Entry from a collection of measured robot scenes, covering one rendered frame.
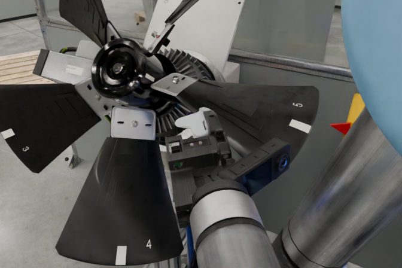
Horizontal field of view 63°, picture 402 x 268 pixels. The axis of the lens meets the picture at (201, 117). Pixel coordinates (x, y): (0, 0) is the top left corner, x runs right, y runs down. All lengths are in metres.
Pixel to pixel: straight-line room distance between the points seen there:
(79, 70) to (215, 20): 0.38
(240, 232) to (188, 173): 0.12
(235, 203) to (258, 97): 0.29
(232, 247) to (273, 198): 1.38
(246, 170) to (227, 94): 0.22
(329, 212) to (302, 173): 1.20
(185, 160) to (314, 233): 0.17
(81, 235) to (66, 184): 1.66
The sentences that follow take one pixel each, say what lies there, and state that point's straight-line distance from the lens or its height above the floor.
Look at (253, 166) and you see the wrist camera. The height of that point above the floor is 1.20.
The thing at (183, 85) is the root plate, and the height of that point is 1.19.
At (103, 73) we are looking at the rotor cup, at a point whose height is 1.21.
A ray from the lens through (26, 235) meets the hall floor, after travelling 2.09.
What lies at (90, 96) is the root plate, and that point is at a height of 1.14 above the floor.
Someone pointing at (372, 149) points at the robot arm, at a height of 1.31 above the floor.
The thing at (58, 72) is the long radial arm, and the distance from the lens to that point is 0.97.
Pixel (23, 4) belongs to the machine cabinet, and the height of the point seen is 0.22.
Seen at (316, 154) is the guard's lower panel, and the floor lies 0.61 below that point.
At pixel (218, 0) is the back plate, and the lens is 0.94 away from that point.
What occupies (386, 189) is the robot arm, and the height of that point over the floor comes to 1.28.
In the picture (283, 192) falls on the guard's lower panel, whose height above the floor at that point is 0.34.
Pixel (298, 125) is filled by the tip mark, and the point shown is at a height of 1.17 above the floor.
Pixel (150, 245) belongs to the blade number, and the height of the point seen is 0.95.
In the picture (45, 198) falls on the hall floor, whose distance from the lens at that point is 2.26.
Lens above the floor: 1.46
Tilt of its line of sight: 32 degrees down
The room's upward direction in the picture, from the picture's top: straight up
